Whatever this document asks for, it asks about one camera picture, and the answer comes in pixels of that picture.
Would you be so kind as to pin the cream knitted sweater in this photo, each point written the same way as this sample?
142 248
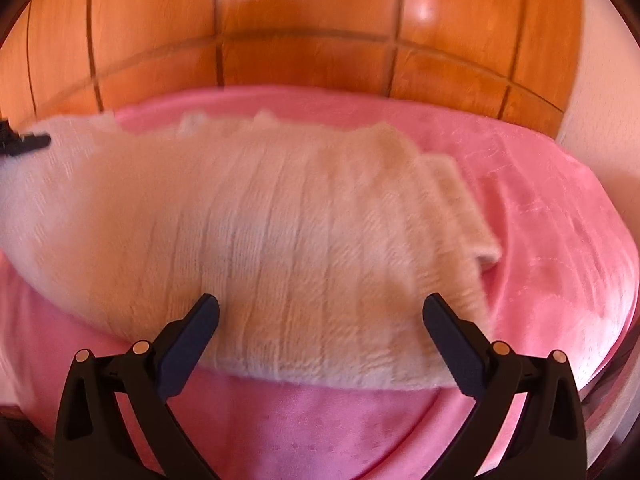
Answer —
260 240

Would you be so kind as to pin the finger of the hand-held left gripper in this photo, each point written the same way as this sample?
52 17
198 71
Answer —
25 143

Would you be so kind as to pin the pink bed blanket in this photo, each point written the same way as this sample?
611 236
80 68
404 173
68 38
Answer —
540 220

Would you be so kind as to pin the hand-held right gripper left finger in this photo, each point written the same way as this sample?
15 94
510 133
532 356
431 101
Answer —
192 341

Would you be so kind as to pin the wooden wardrobe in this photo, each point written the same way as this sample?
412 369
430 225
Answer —
300 25

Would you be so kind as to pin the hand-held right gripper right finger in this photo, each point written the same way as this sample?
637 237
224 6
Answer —
452 344

